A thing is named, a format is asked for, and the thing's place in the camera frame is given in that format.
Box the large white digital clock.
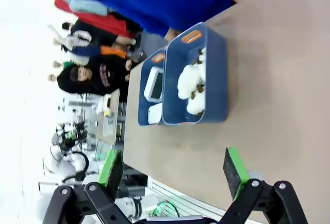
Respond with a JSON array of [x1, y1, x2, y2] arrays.
[[143, 66, 164, 104]]

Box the white plush sheep toy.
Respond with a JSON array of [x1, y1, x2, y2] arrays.
[[186, 97, 206, 116], [192, 47, 207, 66], [177, 63, 206, 100]]

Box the green cable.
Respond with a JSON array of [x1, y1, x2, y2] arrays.
[[151, 200, 182, 218]]

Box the background table with boxes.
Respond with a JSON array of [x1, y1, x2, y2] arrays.
[[96, 88, 122, 145]]

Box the white ribbed panel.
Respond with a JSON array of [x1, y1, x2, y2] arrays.
[[145, 176, 226, 218]]

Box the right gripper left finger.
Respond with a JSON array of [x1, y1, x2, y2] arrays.
[[42, 149, 125, 224]]

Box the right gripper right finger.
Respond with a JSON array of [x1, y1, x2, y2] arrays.
[[222, 146, 309, 224]]

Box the person in black and white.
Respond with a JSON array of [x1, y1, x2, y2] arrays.
[[61, 20, 119, 52]]

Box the person in black sweatshirt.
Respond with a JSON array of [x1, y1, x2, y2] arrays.
[[56, 55, 133, 99]]

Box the person with orange blue clothes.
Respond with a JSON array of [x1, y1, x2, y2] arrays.
[[71, 44, 128, 61]]

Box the blue basket orange handles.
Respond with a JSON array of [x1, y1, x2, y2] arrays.
[[161, 22, 229, 127], [137, 47, 170, 126]]

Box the person's right hand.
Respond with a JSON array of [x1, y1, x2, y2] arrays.
[[164, 27, 186, 42]]

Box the small white digital clock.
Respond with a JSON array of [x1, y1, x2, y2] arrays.
[[147, 102, 164, 125]]

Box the blue-sleeved right forearm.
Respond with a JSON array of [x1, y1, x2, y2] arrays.
[[143, 8, 183, 39]]

